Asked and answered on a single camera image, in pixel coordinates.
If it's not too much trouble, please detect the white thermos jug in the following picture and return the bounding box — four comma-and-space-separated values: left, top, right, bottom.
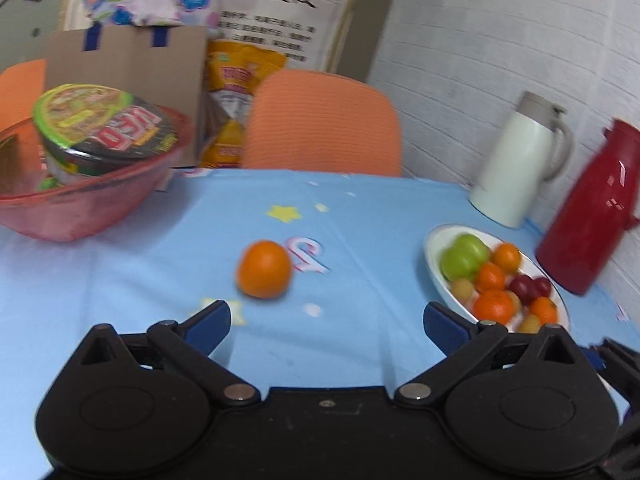
468, 91, 574, 229

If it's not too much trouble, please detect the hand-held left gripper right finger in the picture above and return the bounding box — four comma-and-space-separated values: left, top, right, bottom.
394, 301, 582, 408

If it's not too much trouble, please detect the brown cardboard box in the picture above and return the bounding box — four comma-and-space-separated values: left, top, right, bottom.
44, 24, 210, 168

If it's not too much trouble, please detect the white plate with dark rim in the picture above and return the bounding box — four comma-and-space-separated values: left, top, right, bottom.
423, 224, 571, 333

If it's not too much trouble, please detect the blue printed tablecloth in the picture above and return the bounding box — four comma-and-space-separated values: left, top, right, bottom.
0, 167, 640, 480

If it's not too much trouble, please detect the smooth orange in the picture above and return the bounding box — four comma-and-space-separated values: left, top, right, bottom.
492, 242, 522, 275
236, 240, 292, 300

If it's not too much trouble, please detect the orange chair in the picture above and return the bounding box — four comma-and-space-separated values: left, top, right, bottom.
241, 70, 404, 177
0, 58, 48, 133

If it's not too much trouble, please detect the red thermos jug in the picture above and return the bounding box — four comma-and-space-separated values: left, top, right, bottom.
535, 119, 640, 296

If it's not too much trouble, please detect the green apple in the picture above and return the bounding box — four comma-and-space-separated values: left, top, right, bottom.
440, 245, 482, 282
452, 233, 491, 261

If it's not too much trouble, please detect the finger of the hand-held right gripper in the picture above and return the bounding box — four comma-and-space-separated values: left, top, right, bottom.
586, 338, 640, 412

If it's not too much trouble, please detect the pink plastic bowl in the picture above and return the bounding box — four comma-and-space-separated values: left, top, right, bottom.
0, 105, 195, 243

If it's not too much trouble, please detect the black lid noodle cup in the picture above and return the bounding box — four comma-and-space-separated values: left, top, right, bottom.
67, 102, 181, 178

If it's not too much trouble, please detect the yellow snack bag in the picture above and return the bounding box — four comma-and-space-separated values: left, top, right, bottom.
200, 40, 291, 170

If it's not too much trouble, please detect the green lid noodle cup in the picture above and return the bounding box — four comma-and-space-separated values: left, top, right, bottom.
33, 84, 133, 186

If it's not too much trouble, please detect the wall poster with text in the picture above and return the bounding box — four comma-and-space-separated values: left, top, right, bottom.
205, 0, 361, 73

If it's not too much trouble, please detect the small mandarin orange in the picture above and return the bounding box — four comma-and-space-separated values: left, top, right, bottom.
475, 262, 507, 293

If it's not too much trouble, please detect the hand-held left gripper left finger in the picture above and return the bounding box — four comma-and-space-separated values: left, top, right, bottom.
75, 300, 261, 408

